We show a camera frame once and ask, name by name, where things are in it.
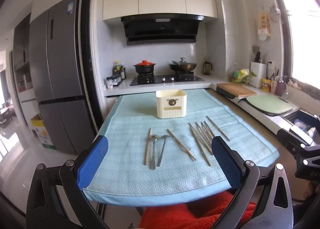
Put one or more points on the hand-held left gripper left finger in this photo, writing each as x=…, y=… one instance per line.
x=92, y=161

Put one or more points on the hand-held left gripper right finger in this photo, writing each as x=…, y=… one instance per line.
x=226, y=162

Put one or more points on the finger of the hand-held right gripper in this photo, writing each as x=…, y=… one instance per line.
x=290, y=140

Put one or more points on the wooden chopstick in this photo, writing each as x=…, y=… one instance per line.
x=147, y=144
x=201, y=139
x=203, y=135
x=184, y=145
x=218, y=128
x=180, y=143
x=206, y=131
x=209, y=129

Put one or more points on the metal spoon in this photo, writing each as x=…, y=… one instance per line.
x=153, y=152

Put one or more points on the metal fork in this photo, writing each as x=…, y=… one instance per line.
x=162, y=150

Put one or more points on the cream ribbed utensil holder box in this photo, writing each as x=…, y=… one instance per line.
x=171, y=104

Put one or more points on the black sink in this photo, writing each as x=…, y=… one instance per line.
x=303, y=125

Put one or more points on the bundle of wooden chopsticks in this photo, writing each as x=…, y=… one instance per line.
x=200, y=144

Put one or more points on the light blue woven towel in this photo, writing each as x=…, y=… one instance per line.
x=130, y=149

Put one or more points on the green cutting board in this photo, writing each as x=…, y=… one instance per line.
x=268, y=104

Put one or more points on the purple soap bottle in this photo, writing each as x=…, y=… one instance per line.
x=281, y=86

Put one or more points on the yellow cardboard box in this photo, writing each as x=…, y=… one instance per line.
x=41, y=131

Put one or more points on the yellow packet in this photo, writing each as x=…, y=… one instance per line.
x=266, y=85

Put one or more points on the white knife block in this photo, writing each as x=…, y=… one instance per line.
x=258, y=75

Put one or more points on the wooden cutting board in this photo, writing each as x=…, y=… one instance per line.
x=236, y=90

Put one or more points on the orange red fleece clothing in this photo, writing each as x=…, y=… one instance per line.
x=170, y=215

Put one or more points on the yellow green plastic bag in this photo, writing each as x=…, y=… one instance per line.
x=242, y=74

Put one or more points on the spice jars rack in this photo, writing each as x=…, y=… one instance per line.
x=113, y=81

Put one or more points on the grey refrigerator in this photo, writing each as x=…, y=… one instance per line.
x=60, y=74

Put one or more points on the dark sauce bottles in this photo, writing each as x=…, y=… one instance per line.
x=119, y=70

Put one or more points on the black gas stove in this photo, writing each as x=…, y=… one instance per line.
x=166, y=79

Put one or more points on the black wok with glass lid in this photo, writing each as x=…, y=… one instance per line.
x=182, y=66

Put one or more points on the black clay pot red lid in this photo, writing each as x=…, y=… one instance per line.
x=144, y=67

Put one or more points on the hanging printed cloth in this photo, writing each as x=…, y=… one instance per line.
x=264, y=25

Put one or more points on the window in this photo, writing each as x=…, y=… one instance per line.
x=302, y=19

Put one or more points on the black range hood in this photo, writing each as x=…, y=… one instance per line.
x=160, y=29

